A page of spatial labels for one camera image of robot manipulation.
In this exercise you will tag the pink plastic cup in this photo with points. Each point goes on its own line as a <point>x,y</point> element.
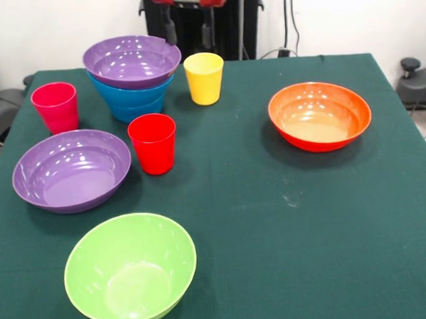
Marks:
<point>56,111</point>

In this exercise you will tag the small teal plastic bowl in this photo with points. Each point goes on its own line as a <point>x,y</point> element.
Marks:
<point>138,115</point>

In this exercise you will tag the dark green tablecloth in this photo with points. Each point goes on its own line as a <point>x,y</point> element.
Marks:
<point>237,201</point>

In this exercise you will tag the green plastic bowl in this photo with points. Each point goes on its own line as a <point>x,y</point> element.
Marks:
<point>129,276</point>

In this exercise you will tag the orange plastic bowl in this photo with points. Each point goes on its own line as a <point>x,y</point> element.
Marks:
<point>319,120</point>

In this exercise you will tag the grey equipment base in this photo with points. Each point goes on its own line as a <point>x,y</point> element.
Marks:
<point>0,107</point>

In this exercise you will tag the red plastic cup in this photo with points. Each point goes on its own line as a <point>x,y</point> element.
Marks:
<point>154,152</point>

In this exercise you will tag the purple plastic bowl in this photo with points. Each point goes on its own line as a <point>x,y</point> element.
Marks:
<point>131,63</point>
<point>73,175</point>

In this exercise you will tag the yellow plastic cup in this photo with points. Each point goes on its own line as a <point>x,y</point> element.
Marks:
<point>205,87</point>

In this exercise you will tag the large blue plastic bowl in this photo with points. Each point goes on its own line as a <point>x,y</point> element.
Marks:
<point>133,95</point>

